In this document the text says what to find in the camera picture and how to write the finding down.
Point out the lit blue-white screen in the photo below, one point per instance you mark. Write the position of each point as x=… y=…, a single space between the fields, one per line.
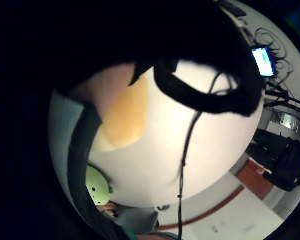
x=263 y=61

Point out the the person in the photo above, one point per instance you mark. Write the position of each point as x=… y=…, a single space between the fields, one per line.
x=120 y=113

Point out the black bag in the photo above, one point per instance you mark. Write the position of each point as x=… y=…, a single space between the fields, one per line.
x=280 y=161

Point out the light green round disc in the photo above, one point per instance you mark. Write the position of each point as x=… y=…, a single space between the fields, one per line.
x=96 y=186

